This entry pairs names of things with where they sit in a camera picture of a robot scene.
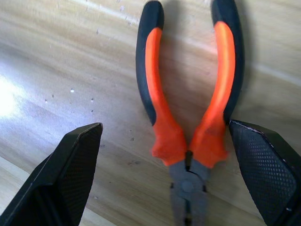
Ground orange and black pliers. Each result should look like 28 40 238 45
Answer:
135 0 246 226

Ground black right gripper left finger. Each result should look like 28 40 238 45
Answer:
0 122 104 226

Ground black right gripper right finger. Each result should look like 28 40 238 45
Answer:
228 119 301 226

